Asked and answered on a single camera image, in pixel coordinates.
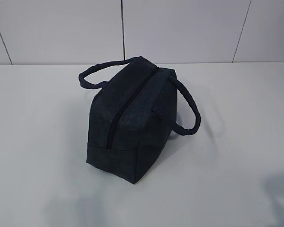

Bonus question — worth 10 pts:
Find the dark navy fabric lunch bag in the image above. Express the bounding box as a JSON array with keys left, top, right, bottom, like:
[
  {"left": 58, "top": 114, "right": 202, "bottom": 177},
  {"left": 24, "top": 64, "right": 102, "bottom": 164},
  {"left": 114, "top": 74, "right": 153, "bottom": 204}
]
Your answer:
[{"left": 79, "top": 56, "right": 201, "bottom": 184}]

